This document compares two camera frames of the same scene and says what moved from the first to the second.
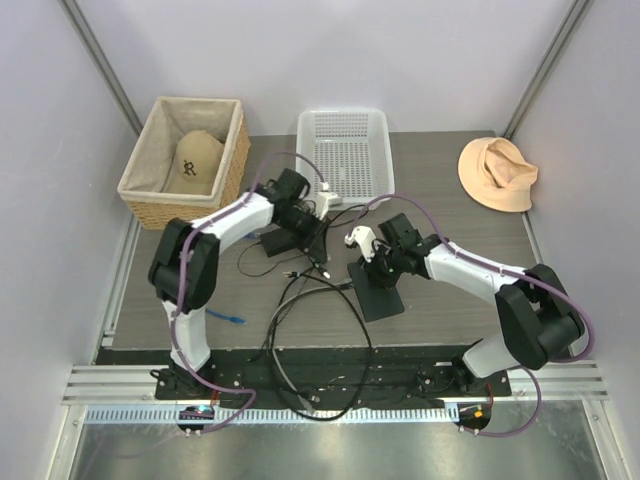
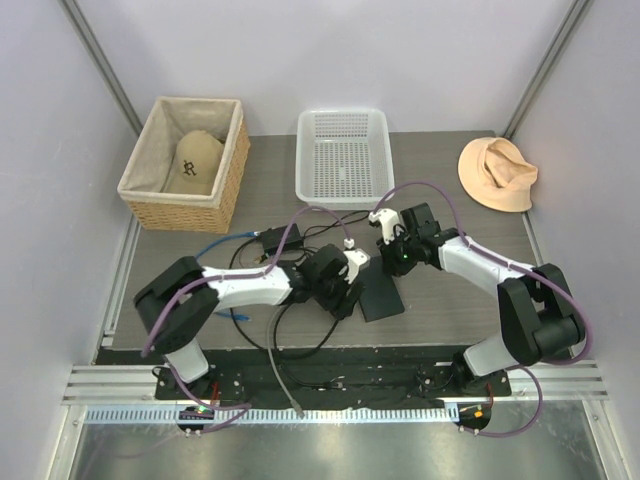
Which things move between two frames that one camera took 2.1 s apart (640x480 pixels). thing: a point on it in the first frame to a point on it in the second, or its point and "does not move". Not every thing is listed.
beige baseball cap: x=196 y=165 does not move
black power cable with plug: x=294 y=262 to x=308 y=235
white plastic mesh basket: x=348 y=150 does not move
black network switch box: x=375 y=302 does not move
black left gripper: x=317 y=250 to x=341 y=305
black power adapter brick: x=278 y=241 does not move
